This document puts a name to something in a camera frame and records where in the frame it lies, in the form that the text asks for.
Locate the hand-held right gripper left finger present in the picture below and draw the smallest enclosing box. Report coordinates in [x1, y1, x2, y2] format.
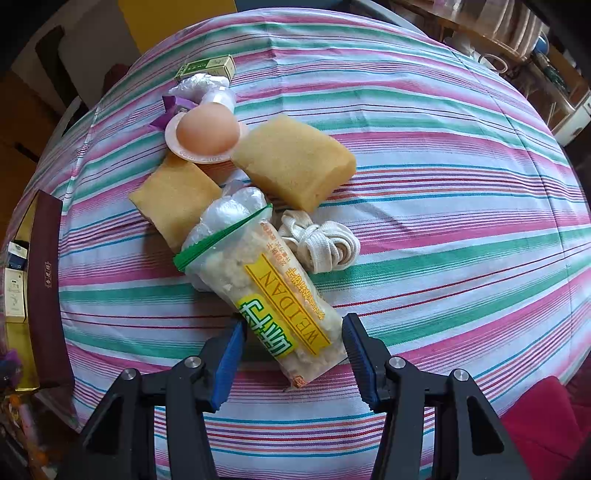
[58, 318, 250, 480]

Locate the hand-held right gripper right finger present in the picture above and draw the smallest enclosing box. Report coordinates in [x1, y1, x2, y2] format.
[342, 313, 532, 480]

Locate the snack packet with yellow label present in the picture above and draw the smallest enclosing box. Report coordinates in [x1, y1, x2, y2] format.
[173, 203, 349, 388]

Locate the white strap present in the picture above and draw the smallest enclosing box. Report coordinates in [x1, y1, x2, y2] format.
[276, 210, 361, 275]

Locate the small yellow sponge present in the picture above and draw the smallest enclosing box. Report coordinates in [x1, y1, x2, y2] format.
[128, 152, 223, 254]

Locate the gold box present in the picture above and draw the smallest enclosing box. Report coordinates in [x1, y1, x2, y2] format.
[0, 189, 75, 394]

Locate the pink egg-shaped dome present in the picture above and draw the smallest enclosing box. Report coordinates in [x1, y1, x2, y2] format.
[165, 102, 250, 165]

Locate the purple foil packet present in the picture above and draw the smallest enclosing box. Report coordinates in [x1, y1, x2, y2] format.
[152, 95, 191, 134]

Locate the striped tablecloth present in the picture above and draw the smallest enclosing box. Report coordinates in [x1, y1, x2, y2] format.
[9, 7, 591, 480]

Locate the large yellow sponge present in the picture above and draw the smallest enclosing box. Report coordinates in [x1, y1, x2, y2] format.
[231, 115, 357, 214]

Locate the tall white carton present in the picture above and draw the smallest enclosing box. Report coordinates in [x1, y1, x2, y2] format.
[4, 270, 29, 320]

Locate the blue white carton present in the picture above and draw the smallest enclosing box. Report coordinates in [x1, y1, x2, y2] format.
[7, 240, 31, 271]

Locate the small green white box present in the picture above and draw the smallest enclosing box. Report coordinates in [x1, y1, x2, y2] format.
[176, 54, 235, 80]

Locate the dark red cloth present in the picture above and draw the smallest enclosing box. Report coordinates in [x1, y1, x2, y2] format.
[102, 64, 131, 94]

